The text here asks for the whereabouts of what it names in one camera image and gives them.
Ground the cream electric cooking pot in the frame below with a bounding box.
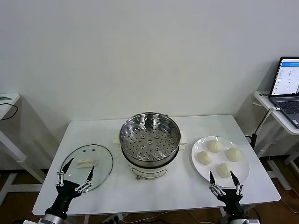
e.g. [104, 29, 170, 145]
[113, 130, 189, 182]

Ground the round glass pot lid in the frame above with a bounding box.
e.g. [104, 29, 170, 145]
[59, 144, 114, 193]

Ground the white round plate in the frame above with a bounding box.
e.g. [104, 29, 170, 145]
[191, 136, 250, 189]

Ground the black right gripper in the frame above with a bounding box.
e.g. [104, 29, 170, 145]
[208, 171, 245, 219]

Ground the black cable with adapter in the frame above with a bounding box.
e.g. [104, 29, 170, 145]
[245, 107, 275, 150]

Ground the stainless steel steamer basket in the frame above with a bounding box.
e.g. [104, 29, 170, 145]
[119, 112, 182, 168]

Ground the thin black looped cable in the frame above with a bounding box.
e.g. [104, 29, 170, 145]
[0, 102, 19, 121]

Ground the white steamed baozi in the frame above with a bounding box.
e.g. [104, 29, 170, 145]
[206, 139, 222, 154]
[197, 150, 213, 165]
[216, 162, 234, 179]
[225, 147, 242, 162]

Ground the white laptop charging cable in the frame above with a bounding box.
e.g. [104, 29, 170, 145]
[266, 106, 281, 164]

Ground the white laptop side table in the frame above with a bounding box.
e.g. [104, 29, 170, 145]
[253, 90, 299, 189]

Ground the white empty side table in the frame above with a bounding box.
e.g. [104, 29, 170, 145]
[0, 93, 45, 194]

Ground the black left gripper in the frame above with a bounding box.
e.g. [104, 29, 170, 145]
[45, 158, 95, 218]

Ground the grey open laptop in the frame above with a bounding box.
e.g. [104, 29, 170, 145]
[268, 56, 299, 129]

